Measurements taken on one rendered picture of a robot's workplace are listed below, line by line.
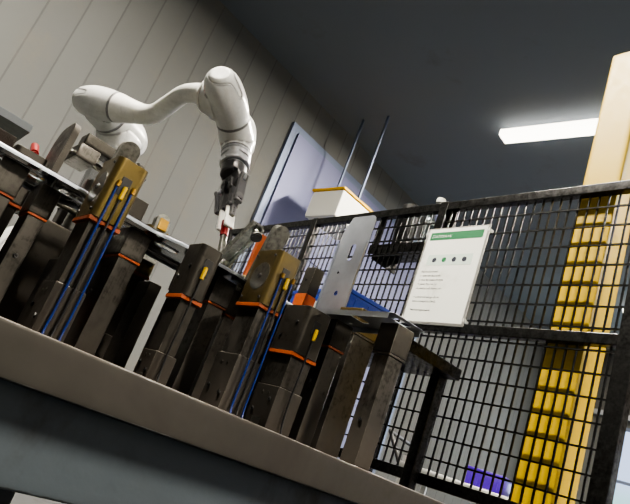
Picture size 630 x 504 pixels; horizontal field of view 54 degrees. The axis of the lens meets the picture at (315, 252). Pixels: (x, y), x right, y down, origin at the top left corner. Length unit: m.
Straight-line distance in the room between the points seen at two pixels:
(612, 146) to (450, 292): 0.56
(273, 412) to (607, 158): 1.07
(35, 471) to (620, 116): 1.61
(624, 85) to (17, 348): 1.68
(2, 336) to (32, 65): 3.65
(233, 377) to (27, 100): 3.09
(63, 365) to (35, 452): 0.09
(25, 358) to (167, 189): 3.95
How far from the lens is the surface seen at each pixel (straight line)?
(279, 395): 1.27
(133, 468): 0.63
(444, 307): 1.75
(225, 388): 1.18
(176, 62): 4.62
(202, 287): 1.18
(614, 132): 1.82
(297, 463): 0.71
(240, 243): 1.56
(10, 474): 0.58
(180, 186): 4.50
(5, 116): 1.59
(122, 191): 1.10
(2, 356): 0.51
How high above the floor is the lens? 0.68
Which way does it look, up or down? 18 degrees up
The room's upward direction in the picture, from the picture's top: 21 degrees clockwise
